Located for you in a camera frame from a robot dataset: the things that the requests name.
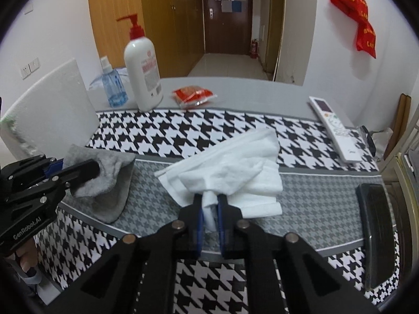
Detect white pump bottle red cap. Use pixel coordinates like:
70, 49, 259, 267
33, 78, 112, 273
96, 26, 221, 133
117, 14, 163, 112

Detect red fire extinguisher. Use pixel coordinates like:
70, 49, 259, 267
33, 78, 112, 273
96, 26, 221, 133
250, 39, 258, 59

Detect white styrofoam box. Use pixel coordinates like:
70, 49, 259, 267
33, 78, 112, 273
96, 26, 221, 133
1, 59, 100, 160

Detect white towel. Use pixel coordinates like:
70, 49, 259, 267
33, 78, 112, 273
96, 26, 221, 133
155, 128, 283, 232

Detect white remote control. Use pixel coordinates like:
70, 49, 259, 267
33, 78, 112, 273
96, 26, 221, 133
309, 97, 361, 164

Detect light blue cloth on bin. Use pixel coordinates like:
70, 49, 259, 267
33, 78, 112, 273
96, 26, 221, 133
87, 67, 131, 90

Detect dark brown entrance door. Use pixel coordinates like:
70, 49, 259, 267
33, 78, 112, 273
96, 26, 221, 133
203, 0, 253, 55

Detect wooden side door frame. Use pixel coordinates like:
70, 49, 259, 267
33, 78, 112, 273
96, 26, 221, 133
265, 0, 285, 80

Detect blue spray bottle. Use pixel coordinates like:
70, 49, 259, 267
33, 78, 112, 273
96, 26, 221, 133
100, 56, 129, 108

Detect metal bunk bed frame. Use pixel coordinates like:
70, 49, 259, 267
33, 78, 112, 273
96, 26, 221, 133
381, 104, 419, 223

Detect black smartphone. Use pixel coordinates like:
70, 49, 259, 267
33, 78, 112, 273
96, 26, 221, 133
356, 184, 395, 291

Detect red snack packet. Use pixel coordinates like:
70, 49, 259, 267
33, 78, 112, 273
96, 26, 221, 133
172, 85, 217, 109

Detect wooden wardrobe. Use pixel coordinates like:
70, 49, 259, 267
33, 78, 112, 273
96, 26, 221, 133
88, 0, 205, 78

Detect grey sock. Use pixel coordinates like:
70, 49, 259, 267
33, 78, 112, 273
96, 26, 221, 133
63, 145, 136, 224

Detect white wall socket pair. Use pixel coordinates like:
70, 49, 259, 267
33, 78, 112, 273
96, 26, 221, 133
20, 58, 41, 80

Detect red hanging bags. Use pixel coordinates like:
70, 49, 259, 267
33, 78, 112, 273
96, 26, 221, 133
330, 0, 376, 59

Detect person's left hand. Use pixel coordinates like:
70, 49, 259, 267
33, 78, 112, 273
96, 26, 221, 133
9, 238, 38, 273

